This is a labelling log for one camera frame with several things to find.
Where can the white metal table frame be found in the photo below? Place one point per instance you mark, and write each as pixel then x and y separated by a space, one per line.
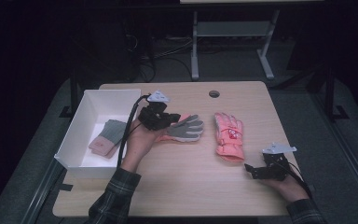
pixel 233 29

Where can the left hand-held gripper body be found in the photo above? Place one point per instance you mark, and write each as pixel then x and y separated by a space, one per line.
pixel 155 112

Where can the aluminium floor rail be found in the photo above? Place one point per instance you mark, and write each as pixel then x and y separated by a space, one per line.
pixel 40 193
pixel 348 155

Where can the black metal stand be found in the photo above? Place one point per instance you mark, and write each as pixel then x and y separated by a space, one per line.
pixel 73 93
pixel 331 93

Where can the pink and grey knit glove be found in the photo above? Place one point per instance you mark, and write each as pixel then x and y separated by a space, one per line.
pixel 105 138
pixel 110 153

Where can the person's left hand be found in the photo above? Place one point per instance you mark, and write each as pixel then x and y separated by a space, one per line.
pixel 140 143

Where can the black tape strip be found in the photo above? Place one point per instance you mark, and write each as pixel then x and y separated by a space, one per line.
pixel 65 187

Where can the person's right hand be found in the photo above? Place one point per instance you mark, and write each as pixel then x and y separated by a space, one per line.
pixel 287 186

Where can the white rectangular box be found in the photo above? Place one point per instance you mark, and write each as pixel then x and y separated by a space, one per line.
pixel 90 124

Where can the pink glove with grey palm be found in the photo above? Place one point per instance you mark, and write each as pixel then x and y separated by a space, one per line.
pixel 185 129

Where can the pink padded ski glove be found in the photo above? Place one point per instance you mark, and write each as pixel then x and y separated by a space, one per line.
pixel 230 137

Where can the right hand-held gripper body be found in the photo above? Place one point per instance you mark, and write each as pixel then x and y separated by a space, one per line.
pixel 275 161

